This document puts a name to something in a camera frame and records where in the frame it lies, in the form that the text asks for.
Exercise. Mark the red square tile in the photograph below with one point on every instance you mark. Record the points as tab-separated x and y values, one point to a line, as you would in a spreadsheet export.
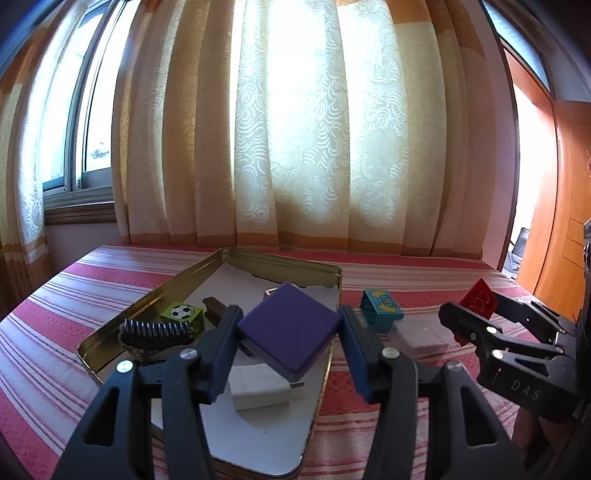
480	300

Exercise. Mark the blue and yellow box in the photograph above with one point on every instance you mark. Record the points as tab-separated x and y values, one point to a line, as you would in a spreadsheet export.
381	311

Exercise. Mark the white rectangular box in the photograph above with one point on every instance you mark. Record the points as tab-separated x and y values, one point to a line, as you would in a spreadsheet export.
258	387

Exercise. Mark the wooden door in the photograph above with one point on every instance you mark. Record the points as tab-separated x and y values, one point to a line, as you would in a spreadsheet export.
554	207

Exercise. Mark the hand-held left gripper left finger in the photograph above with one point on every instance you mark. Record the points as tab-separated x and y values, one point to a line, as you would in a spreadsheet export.
221	364

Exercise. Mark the brown block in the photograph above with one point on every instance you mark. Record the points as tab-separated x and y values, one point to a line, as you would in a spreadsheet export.
213	307

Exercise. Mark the purple square box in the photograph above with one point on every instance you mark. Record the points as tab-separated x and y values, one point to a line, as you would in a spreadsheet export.
288	327

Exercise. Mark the cream patterned curtain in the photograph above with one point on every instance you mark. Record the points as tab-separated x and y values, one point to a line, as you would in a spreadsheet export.
300	129

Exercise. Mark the person's right hand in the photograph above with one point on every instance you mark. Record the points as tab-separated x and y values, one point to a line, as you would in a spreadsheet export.
528	438

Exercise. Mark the cream and orange side curtain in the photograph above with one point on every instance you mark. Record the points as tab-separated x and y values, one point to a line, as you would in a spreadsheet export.
23	184

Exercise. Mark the gold metal tin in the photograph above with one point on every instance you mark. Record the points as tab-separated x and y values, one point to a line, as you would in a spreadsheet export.
258	443

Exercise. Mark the black toothed comb piece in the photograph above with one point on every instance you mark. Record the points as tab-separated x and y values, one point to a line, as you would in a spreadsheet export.
152	334

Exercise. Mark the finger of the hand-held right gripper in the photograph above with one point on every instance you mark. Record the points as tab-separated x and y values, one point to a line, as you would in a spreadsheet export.
531	314
466	323

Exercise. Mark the sliding window frame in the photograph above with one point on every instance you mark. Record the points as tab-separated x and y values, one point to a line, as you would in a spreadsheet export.
92	115

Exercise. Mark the wooden window sill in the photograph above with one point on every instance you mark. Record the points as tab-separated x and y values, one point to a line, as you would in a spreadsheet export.
78	210

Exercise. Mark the glass transom window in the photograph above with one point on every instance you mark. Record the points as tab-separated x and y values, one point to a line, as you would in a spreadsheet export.
521	41

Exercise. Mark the clear plastic case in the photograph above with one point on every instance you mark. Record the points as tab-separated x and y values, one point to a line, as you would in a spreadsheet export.
420	341

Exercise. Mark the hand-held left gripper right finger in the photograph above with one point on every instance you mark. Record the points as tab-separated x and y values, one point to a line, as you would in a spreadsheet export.
358	355

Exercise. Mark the green soccer print cube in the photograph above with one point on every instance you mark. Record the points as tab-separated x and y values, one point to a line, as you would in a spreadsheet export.
182	314

